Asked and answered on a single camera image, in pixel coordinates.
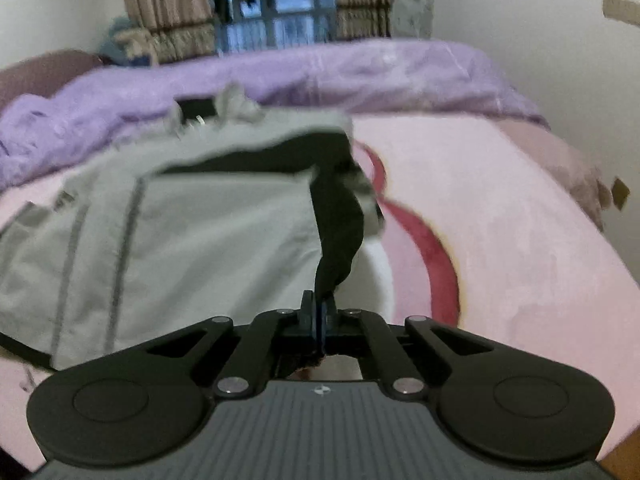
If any grey and black jacket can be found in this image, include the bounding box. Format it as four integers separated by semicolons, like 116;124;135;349
1;86;384;370

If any pink bed sheet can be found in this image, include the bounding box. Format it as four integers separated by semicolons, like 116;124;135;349
1;116;639;479

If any purple duvet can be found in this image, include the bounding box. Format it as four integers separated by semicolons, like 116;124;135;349
1;39;546;190

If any covered standing fan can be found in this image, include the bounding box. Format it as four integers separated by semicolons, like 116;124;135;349
390;0;434;39

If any blue plush toy pile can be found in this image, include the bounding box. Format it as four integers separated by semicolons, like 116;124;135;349
98;16;160;67

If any left beige curtain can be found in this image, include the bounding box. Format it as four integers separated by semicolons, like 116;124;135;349
124;0;216;65

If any low wall socket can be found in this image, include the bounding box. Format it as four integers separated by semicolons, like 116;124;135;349
611;177;630;210

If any balcony window frame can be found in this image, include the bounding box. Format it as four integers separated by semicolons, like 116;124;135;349
209;0;336;54

